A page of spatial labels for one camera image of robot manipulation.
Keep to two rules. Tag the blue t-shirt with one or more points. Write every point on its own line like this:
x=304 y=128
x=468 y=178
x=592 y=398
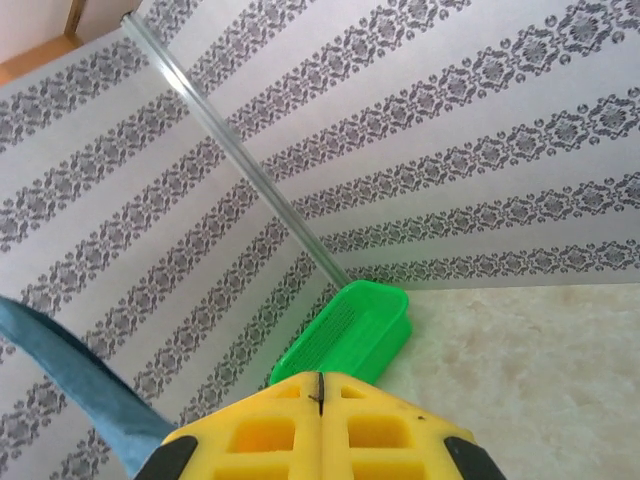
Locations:
x=90 y=380

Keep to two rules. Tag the green plastic basket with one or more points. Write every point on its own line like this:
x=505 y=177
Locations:
x=360 y=335

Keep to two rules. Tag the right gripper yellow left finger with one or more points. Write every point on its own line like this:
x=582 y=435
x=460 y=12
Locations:
x=260 y=435

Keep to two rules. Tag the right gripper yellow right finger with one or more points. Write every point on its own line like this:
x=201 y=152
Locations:
x=390 y=435

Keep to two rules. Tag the aluminium frame post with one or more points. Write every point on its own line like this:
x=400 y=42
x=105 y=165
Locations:
x=225 y=130

